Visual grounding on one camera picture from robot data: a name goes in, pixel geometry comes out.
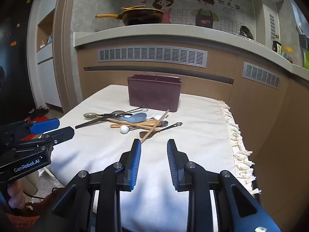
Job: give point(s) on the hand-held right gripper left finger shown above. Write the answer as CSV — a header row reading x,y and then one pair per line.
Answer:
x,y
135,164

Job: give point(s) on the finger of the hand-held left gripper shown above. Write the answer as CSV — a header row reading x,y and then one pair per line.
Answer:
x,y
45,125
62,134

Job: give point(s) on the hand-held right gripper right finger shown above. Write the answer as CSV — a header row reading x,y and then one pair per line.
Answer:
x,y
172,164

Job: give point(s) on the dark metal utensil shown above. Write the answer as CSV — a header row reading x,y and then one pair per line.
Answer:
x,y
89,123

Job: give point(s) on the white ball-headed utensil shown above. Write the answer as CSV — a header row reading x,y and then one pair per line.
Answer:
x,y
124,129

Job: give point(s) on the wooden spoon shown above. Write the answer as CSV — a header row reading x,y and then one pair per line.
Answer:
x,y
115,126

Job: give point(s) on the wooden chopstick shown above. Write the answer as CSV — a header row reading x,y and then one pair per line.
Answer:
x,y
162,118
120,121

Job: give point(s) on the blue ceramic spoon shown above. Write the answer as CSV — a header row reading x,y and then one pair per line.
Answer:
x,y
138,118

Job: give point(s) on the maroon plastic utensil box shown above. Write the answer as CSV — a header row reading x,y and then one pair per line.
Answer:
x,y
154,94

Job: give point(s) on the person's left hand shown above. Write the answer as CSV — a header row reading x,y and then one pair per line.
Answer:
x,y
15,195

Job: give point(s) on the red plastic object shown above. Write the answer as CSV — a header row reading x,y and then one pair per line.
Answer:
x,y
39,120

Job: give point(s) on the cream fringed tablecloth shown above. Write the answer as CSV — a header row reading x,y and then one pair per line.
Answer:
x,y
101,149

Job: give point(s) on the plain metal spoon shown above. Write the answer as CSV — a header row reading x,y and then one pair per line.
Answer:
x,y
164,124

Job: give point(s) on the white shelf unit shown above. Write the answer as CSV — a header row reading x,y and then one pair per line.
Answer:
x,y
48,82

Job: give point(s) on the black refrigerator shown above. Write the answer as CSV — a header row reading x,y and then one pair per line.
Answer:
x,y
14,77

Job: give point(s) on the wooden kitchen cabinet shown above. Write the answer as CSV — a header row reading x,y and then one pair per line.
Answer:
x,y
265,125

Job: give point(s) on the long grey vent grille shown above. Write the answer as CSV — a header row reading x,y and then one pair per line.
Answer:
x,y
152,56

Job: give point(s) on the short grey vent grille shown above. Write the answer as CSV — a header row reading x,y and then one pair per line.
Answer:
x,y
262,75

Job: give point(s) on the grey kitchen countertop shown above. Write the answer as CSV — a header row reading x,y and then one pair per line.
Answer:
x,y
169,35

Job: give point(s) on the yellow frying pan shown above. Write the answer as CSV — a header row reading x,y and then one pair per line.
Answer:
x,y
142,17

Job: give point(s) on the dark round dish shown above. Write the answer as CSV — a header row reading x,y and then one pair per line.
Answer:
x,y
246,32

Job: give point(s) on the dark small box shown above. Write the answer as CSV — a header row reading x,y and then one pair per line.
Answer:
x,y
277,47

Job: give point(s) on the jar with yellow lid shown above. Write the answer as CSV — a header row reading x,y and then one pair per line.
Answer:
x,y
288,55

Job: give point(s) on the green packet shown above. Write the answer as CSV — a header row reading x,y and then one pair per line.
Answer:
x,y
306,60

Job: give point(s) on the dark blue basket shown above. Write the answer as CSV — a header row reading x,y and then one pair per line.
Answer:
x,y
303,41

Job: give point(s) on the cartoon wall sticker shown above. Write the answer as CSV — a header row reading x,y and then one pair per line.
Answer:
x,y
205,7

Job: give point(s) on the white wall vent panel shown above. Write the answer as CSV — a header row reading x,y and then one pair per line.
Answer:
x,y
272,26

